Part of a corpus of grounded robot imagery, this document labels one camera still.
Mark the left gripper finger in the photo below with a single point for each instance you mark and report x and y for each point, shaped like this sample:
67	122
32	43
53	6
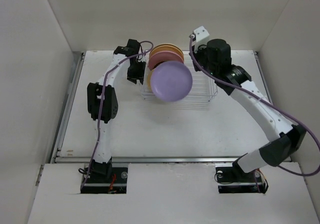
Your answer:
130	80
140	81

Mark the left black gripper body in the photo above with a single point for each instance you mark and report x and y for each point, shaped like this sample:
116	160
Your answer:
137	68

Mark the beige plastic plate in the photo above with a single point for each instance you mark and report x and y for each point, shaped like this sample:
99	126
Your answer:
148	80

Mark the purple plastic plate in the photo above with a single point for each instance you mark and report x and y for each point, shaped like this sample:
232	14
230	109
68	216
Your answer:
171	81

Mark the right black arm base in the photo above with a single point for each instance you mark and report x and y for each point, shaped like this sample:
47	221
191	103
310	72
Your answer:
229	183

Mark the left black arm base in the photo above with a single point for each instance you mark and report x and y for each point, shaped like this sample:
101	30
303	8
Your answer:
110	181

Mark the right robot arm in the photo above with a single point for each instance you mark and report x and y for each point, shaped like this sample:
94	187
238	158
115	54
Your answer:
284	134

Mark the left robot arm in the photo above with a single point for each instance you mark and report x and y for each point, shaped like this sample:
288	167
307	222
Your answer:
103	105

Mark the pink plastic plate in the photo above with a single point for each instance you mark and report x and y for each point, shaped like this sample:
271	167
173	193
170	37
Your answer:
163	56

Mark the tan rear plate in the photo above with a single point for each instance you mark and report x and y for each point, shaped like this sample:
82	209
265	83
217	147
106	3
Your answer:
167	44

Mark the orange plastic plate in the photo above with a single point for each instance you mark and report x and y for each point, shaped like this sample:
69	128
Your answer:
167	48

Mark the white wire dish rack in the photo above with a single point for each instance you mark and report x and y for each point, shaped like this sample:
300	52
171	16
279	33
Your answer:
203	90

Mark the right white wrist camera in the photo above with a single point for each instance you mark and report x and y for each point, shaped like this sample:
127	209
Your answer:
200	38

